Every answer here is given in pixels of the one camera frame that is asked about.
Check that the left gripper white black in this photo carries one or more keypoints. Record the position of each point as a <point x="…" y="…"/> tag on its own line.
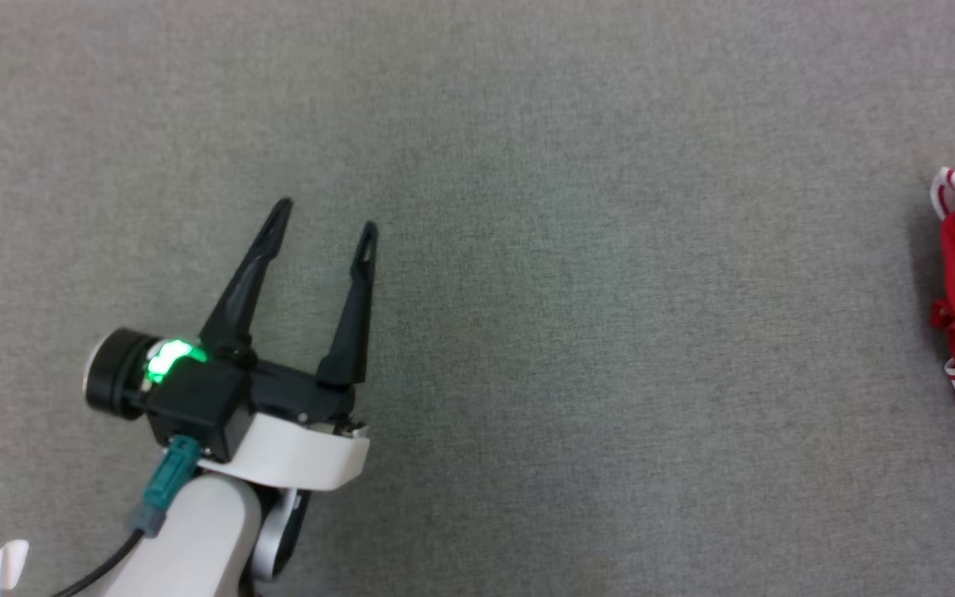
<point x="303" y="456"/>

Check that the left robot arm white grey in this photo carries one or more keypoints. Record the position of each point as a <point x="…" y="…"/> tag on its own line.
<point x="196" y="539"/>

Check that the left wrist round black motor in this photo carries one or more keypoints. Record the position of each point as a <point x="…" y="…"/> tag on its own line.
<point x="113" y="373"/>

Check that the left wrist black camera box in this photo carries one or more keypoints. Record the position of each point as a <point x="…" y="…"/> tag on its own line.
<point x="196" y="406"/>

